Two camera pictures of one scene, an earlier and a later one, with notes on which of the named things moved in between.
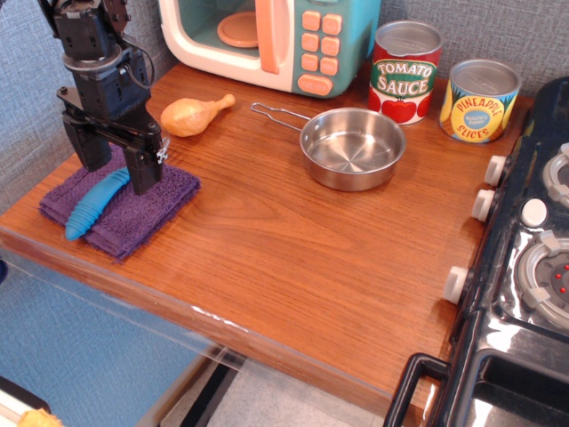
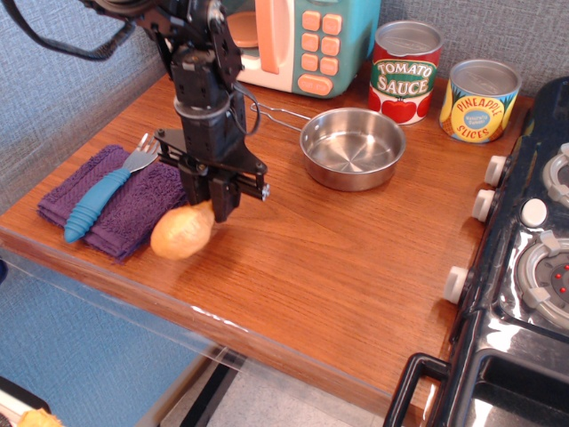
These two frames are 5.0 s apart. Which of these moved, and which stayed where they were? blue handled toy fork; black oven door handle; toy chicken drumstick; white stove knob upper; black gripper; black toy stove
Moved: black gripper; toy chicken drumstick
Stayed: blue handled toy fork; black toy stove; black oven door handle; white stove knob upper
